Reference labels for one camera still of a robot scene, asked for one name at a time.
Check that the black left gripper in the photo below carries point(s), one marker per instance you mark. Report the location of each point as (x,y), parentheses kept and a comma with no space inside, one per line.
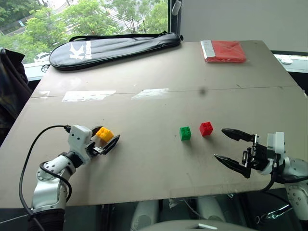
(95,149)

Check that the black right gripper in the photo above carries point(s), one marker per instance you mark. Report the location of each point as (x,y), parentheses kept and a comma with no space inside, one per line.
(258,156)

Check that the yellow toy brick cube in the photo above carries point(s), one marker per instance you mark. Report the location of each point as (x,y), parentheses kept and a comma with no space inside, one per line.
(105,134)

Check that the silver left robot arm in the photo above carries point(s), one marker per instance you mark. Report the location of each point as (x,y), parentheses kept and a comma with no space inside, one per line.
(48,190)

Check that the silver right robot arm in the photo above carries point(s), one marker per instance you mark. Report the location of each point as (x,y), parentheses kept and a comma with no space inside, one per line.
(296,168)

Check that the red toy brick cube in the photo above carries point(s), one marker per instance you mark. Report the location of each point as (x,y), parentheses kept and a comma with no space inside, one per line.
(206,129)

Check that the green toy brick cube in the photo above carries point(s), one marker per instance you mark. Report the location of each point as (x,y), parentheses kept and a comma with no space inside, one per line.
(185,133)

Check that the chrome chair base leg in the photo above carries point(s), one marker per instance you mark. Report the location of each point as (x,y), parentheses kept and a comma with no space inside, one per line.
(276,213)

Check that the black racket bag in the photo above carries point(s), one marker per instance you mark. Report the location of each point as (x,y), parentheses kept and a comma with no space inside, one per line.
(113,49)

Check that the grey rounded body cover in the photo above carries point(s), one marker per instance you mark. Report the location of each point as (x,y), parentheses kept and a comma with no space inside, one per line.
(183,227)

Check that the red packet in plastic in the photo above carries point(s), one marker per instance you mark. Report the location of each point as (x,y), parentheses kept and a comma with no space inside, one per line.
(228,51)

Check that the white car outside window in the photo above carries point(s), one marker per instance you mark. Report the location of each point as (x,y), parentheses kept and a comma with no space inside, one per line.
(41,56)

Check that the dark jacket on chair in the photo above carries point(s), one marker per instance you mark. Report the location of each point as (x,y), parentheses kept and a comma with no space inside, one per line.
(12,91)

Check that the small white round device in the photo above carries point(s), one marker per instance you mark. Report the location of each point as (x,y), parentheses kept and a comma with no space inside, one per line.
(286,60)

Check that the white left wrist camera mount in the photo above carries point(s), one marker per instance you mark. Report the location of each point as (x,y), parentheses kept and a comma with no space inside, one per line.
(78,138)

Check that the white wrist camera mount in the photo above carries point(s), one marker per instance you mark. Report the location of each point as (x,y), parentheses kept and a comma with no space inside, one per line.
(279,142)
(78,138)

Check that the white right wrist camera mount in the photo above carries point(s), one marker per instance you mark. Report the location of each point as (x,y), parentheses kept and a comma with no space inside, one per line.
(279,142)

